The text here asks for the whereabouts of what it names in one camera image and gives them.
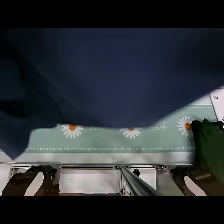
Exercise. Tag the navy blue garment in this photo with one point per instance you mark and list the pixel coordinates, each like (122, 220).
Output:
(110, 73)

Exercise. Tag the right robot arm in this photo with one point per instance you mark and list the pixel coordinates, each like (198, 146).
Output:
(196, 184)

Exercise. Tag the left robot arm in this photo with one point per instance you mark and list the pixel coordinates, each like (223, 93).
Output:
(30, 181)

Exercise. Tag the dark green garment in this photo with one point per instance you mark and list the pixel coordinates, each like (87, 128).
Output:
(209, 146)

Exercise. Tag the silver frame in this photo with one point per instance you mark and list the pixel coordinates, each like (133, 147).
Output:
(100, 178)

